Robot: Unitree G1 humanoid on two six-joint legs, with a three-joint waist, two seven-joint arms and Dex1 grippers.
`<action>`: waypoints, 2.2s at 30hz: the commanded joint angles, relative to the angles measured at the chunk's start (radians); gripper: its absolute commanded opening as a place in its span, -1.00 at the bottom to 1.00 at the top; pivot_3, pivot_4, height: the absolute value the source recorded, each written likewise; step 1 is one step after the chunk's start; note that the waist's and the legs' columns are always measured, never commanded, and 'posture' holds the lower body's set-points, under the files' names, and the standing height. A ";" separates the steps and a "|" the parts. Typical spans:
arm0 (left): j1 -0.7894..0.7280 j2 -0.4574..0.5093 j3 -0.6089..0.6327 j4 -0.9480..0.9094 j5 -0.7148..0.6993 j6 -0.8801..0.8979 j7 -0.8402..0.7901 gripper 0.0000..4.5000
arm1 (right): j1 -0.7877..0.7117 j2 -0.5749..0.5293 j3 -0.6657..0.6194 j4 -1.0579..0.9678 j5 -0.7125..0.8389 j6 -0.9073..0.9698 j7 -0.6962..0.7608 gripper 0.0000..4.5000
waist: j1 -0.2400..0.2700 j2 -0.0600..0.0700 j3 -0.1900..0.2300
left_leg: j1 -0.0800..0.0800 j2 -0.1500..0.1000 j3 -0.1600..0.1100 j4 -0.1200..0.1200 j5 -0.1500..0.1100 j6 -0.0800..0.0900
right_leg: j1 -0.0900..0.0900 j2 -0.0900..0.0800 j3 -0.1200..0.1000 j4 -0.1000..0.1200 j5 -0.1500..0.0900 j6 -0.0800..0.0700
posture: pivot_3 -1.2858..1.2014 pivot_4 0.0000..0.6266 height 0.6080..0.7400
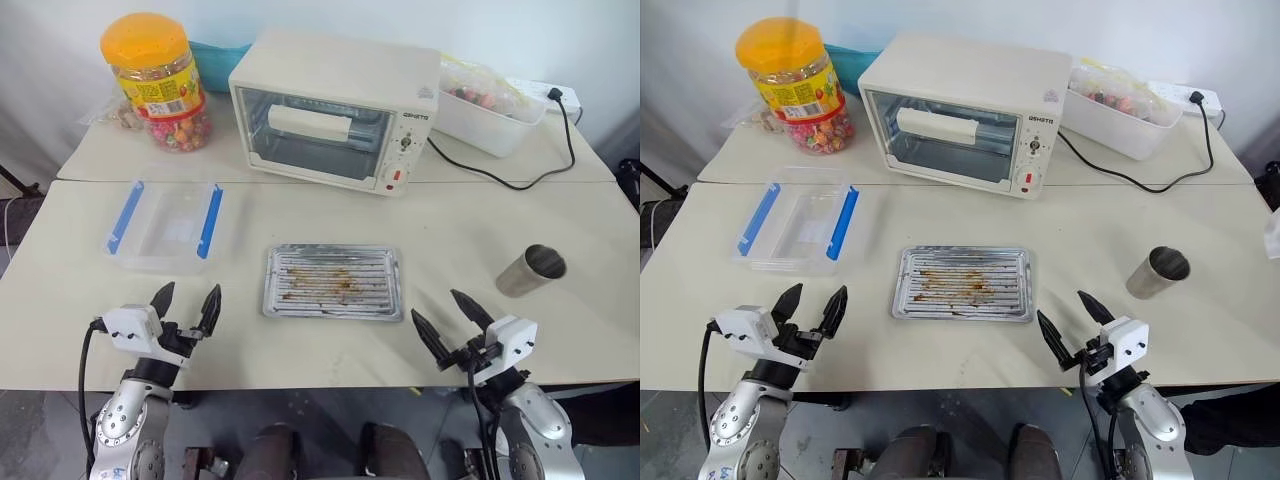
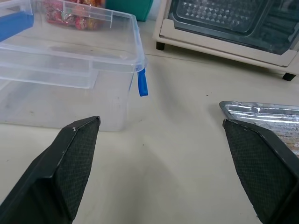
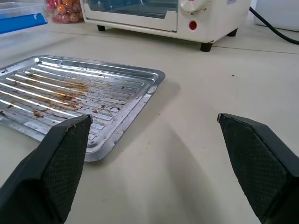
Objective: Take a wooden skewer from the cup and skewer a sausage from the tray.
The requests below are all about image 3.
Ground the white toaster oven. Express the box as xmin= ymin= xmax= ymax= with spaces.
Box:
xmin=79 ymin=0 xmax=251 ymax=52

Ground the black power cable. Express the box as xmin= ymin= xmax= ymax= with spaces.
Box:
xmin=249 ymin=6 xmax=299 ymax=45

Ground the silver ribbed baking tray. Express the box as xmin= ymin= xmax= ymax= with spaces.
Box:
xmin=0 ymin=55 xmax=166 ymax=162

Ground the clear box with blue latch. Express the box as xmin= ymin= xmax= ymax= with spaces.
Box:
xmin=0 ymin=2 xmax=49 ymax=35

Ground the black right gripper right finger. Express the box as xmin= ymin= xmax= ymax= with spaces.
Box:
xmin=217 ymin=112 xmax=299 ymax=224

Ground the bag of colourful candies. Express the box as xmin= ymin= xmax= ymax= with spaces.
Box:
xmin=45 ymin=0 xmax=85 ymax=24

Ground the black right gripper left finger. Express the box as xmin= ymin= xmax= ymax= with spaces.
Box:
xmin=0 ymin=114 xmax=93 ymax=224

